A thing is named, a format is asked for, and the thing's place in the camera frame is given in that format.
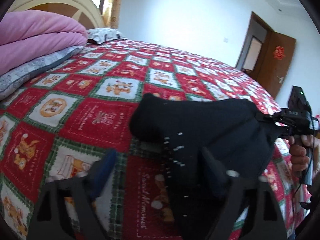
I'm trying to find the black pants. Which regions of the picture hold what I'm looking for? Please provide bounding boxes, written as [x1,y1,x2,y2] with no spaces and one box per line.
[129,94,278,239]

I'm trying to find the person right hand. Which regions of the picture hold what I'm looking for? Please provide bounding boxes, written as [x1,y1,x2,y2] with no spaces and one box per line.
[289,135,319,177]

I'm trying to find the red door decoration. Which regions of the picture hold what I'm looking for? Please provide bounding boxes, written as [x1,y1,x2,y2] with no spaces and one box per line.
[273,46,285,61]

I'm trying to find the brown wooden door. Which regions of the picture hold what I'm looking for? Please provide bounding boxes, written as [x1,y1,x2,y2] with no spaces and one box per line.
[236,12,296,98]

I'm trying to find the red patchwork teddy bedspread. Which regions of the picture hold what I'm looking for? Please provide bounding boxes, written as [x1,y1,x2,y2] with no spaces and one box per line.
[0,39,312,240]

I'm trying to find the grey patterned folded blanket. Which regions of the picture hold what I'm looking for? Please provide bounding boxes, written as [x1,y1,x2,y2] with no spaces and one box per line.
[1,46,85,100]

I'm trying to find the pink folded quilt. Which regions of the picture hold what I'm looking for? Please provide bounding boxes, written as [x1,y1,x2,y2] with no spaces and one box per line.
[1,10,88,75]

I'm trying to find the grey floral pillow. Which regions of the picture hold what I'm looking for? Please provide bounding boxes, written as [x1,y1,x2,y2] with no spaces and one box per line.
[87,28,126,44]

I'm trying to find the cream wooden headboard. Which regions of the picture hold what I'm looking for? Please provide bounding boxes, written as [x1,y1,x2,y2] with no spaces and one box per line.
[8,0,105,29]

